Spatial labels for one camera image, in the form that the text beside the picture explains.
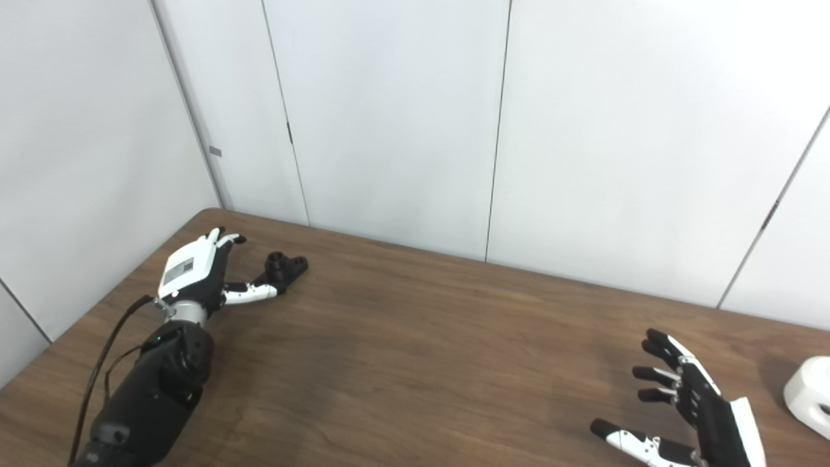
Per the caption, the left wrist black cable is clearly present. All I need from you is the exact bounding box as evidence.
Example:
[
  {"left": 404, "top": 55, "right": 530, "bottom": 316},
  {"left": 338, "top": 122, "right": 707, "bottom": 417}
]
[{"left": 68, "top": 295, "right": 171, "bottom": 467}]

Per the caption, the black holder part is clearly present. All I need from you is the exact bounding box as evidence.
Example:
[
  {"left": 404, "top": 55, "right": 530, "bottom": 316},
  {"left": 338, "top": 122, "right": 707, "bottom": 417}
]
[{"left": 252, "top": 252, "right": 309, "bottom": 296}]

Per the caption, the round white piece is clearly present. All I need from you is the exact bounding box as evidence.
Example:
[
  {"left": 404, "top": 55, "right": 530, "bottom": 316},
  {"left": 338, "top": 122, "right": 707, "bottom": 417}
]
[{"left": 783, "top": 356, "right": 830, "bottom": 440}]

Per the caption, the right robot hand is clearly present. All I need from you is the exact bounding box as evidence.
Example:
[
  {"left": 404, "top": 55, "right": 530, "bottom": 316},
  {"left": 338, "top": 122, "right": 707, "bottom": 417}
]
[{"left": 590, "top": 328, "right": 767, "bottom": 467}]

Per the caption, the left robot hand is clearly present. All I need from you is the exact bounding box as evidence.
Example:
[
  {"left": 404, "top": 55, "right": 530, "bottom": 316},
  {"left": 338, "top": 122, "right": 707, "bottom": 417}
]
[{"left": 158, "top": 227, "right": 279, "bottom": 318}]

